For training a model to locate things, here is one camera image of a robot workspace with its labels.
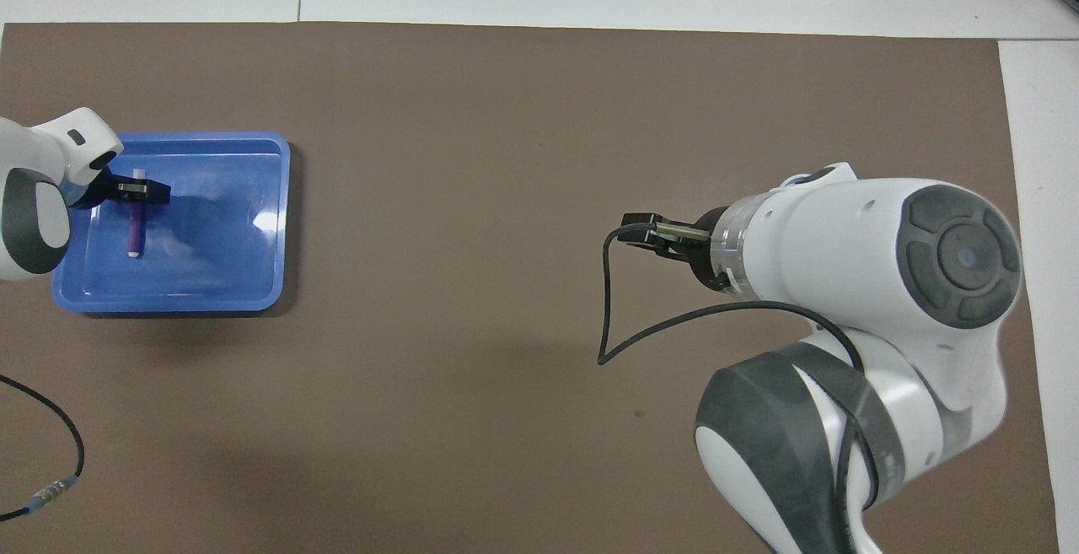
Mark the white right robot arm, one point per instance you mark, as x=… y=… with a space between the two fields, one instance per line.
x=843 y=284

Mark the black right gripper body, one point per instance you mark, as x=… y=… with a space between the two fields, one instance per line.
x=704 y=259

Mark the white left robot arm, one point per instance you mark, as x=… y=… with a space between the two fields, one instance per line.
x=42 y=166

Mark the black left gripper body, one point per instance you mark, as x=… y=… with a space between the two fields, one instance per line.
x=101 y=191

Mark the purple marker pen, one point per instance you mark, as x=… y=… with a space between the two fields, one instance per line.
x=135 y=229

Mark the blue plastic tray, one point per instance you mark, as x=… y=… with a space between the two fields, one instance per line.
x=236 y=259

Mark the brown table mat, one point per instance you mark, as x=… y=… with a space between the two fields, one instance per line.
x=421 y=411

